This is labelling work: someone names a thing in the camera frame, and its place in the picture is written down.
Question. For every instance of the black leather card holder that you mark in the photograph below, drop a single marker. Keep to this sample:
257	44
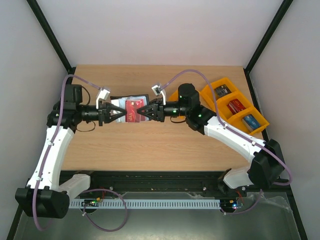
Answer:
120	101

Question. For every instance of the yellow bin with blue cards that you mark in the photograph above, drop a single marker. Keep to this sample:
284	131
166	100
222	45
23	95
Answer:
236	121

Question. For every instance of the blue card stack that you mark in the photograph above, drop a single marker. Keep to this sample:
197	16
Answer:
250	122

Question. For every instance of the yellow bin with red cards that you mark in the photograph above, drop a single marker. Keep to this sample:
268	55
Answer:
223	110

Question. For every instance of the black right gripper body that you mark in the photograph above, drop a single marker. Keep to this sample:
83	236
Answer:
161	110

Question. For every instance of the red VIP card stack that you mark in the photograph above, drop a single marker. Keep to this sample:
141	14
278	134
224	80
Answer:
235	106

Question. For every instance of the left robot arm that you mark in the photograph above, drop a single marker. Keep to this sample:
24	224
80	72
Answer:
43	195

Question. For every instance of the black card stack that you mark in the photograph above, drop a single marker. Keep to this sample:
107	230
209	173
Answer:
222	91

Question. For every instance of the black frame post left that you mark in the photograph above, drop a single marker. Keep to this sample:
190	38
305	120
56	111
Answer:
42	20

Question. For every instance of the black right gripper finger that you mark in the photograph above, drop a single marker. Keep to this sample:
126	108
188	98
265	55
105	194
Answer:
147	116
150	108

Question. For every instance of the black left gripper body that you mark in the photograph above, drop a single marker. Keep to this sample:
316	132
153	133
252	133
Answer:
102	116

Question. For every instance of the white slotted cable duct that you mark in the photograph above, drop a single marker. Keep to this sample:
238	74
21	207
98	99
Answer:
135	204

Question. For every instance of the yellow bin with white cards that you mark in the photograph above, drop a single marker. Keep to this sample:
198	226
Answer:
174	97

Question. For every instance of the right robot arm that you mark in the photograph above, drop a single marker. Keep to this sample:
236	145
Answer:
265	159

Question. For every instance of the black frame post right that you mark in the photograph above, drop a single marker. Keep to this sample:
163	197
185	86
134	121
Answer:
276	20

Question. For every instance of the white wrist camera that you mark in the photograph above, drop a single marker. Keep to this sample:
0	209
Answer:
102	96
159	90

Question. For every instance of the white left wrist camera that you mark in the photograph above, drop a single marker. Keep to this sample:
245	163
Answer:
102	96

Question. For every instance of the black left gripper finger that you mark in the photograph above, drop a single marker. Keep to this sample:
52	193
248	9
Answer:
113	117
111	107

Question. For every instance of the yellow bin with black cards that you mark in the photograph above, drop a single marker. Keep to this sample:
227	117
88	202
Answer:
208	92

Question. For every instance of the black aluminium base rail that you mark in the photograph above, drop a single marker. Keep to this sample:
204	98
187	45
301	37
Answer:
205	183

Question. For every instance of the black frame post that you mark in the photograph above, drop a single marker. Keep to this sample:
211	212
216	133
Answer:
276	20
42	20

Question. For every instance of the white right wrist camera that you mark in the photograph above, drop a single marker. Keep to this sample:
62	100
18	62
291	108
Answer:
159	90

